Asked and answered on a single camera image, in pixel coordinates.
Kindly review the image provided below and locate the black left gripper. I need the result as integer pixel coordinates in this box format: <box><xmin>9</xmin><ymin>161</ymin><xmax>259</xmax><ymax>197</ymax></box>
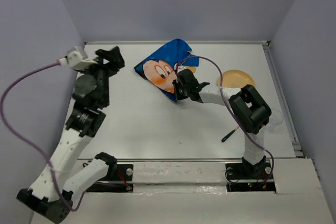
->
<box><xmin>81</xmin><ymin>46</ymin><xmax>128</xmax><ymax>105</ymax></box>

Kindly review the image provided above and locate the blue Mickey Mouse placemat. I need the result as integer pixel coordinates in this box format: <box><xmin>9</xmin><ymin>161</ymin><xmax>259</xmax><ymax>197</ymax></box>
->
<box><xmin>134</xmin><ymin>38</ymin><xmax>199</xmax><ymax>103</ymax></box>

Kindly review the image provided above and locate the yellow plastic plate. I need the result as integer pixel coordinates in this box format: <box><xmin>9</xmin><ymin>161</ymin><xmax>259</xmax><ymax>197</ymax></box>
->
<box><xmin>222</xmin><ymin>69</ymin><xmax>256</xmax><ymax>88</ymax></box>

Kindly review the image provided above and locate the gold fork black handle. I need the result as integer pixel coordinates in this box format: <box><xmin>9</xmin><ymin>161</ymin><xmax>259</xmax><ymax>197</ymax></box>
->
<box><xmin>221</xmin><ymin>126</ymin><xmax>239</xmax><ymax>143</ymax></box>

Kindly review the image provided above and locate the clear plastic drinking glass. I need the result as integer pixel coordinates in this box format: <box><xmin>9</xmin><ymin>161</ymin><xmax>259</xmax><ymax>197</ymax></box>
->
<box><xmin>266</xmin><ymin>108</ymin><xmax>284</xmax><ymax>133</ymax></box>

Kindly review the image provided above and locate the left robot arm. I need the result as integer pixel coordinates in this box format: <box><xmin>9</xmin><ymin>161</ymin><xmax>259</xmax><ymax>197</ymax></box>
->
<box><xmin>17</xmin><ymin>46</ymin><xmax>125</xmax><ymax>223</ymax></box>

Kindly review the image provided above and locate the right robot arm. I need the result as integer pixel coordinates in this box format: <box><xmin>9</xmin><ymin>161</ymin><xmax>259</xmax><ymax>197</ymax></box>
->
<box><xmin>173</xmin><ymin>69</ymin><xmax>274</xmax><ymax>183</ymax></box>

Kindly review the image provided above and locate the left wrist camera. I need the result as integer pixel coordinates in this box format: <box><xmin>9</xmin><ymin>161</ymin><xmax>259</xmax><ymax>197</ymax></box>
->
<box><xmin>57</xmin><ymin>46</ymin><xmax>97</xmax><ymax>71</ymax></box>

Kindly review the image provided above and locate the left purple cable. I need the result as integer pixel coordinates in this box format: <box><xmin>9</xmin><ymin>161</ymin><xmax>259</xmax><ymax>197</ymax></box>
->
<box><xmin>0</xmin><ymin>60</ymin><xmax>87</xmax><ymax>213</ymax></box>

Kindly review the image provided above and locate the purple cable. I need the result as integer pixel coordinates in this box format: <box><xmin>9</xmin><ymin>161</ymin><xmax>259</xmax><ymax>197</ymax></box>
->
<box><xmin>0</xmin><ymin>60</ymin><xmax>87</xmax><ymax>213</ymax></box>
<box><xmin>175</xmin><ymin>56</ymin><xmax>275</xmax><ymax>183</ymax></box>

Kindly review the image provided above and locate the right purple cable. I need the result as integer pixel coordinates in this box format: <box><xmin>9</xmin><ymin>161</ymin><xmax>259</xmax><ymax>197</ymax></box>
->
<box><xmin>175</xmin><ymin>56</ymin><xmax>275</xmax><ymax>183</ymax></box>

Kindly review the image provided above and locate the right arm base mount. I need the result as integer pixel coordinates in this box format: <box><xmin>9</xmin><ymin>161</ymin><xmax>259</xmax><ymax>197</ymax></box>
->
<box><xmin>224</xmin><ymin>162</ymin><xmax>276</xmax><ymax>193</ymax></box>

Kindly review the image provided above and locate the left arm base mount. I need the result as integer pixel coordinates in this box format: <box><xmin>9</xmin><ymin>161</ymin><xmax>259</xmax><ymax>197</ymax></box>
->
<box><xmin>86</xmin><ymin>163</ymin><xmax>134</xmax><ymax>193</ymax></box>

